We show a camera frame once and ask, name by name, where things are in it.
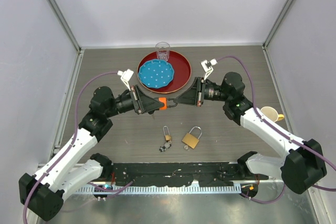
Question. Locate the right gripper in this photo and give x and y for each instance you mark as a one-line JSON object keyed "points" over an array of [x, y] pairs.
{"points": [[195, 95]]}

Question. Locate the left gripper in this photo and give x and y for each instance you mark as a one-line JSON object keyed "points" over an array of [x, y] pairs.
{"points": [[144, 103]]}

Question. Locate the orange black padlock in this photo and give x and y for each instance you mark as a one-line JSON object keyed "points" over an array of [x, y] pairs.
{"points": [[165, 103]]}

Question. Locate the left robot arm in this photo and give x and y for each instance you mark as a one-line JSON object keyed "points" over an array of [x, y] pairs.
{"points": [[45, 192]]}

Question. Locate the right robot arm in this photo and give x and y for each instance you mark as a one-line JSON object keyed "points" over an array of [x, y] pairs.
{"points": [[300, 164]]}

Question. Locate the red round tray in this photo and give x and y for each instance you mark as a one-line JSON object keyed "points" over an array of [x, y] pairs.
{"points": [[182, 72]]}

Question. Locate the blue dotted plate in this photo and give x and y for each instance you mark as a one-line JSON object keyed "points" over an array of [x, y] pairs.
{"points": [[156, 73]]}

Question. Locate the small brass padlock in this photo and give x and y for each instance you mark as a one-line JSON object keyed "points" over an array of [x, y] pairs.
{"points": [[166, 133]]}

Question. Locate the large brass padlock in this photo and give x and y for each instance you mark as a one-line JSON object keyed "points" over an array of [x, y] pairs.
{"points": [[190, 139]]}

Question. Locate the clear plastic cup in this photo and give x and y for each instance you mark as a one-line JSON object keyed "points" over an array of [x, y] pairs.
{"points": [[162, 51]]}

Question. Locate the yellow cream mug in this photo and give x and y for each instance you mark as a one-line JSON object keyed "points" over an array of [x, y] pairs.
{"points": [[272, 113]]}

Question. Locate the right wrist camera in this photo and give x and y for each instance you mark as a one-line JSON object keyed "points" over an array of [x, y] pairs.
{"points": [[207, 66]]}

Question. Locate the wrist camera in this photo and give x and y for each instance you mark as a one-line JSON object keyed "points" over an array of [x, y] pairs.
{"points": [[207, 66], [125, 77]]}

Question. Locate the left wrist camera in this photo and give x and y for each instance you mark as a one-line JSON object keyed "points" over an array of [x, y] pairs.
{"points": [[125, 77]]}

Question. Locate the black white keychain charm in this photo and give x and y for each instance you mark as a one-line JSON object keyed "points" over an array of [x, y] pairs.
{"points": [[165, 146]]}

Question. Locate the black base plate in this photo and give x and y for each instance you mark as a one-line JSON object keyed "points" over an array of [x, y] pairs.
{"points": [[208, 174]]}

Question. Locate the slotted cable duct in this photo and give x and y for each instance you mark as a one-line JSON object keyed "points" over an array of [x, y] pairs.
{"points": [[153, 190]]}

